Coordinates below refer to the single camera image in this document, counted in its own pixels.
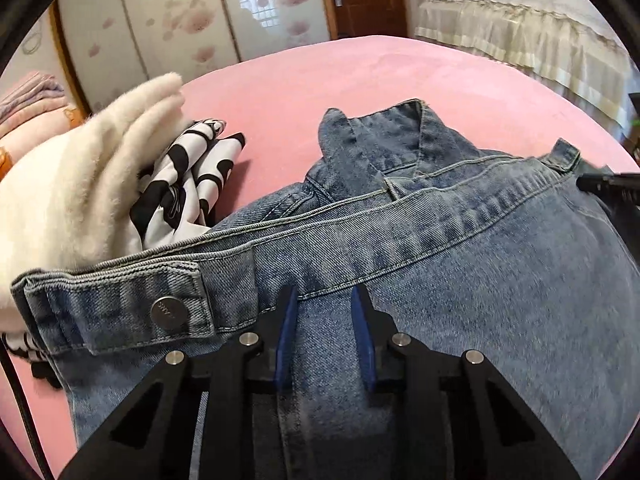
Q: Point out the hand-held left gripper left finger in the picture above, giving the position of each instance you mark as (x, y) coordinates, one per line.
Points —
(285, 345)

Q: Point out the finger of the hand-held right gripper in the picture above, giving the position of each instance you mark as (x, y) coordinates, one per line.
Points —
(607, 184)

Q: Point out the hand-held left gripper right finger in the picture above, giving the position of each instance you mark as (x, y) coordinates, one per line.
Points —
(362, 340)

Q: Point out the blue denim jeans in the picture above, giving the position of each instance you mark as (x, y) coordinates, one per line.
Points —
(475, 270)

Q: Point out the cream lace-covered bed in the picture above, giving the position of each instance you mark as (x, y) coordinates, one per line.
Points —
(525, 20)

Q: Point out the black and white patterned cloth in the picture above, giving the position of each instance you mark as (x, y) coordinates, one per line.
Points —
(185, 180)

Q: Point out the cream fluffy sweater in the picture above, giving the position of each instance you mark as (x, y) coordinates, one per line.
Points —
(75, 195)

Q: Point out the pink bed sheet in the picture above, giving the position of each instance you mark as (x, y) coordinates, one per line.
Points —
(310, 80)

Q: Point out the folded pink cloth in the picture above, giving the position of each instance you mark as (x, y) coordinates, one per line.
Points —
(35, 132)

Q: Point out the floral wardrobe doors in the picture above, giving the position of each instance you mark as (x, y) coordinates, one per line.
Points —
(190, 10)

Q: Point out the folded purple cloth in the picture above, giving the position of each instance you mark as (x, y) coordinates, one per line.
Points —
(35, 92)

